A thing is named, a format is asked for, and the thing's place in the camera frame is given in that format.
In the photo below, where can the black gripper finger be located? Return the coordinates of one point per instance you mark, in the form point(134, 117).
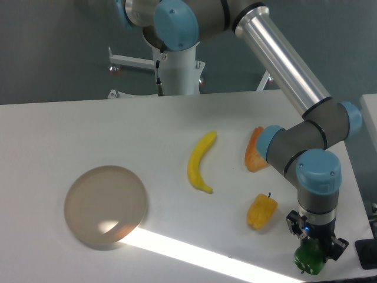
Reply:
point(297, 225)
point(333, 247)

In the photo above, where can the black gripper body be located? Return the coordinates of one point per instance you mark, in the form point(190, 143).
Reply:
point(320, 227)

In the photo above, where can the green toy pepper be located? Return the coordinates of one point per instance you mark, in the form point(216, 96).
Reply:
point(310, 257)

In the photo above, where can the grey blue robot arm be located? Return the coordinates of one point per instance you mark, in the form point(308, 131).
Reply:
point(300, 154)

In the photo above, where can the yellow toy pepper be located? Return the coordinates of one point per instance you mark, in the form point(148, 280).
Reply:
point(261, 210)

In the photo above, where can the black device at right edge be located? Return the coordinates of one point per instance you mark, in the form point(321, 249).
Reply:
point(366, 251)

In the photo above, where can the orange toy carrot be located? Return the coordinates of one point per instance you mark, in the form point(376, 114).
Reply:
point(252, 159)

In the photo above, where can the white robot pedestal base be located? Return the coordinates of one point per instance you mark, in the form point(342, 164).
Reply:
point(176, 73)

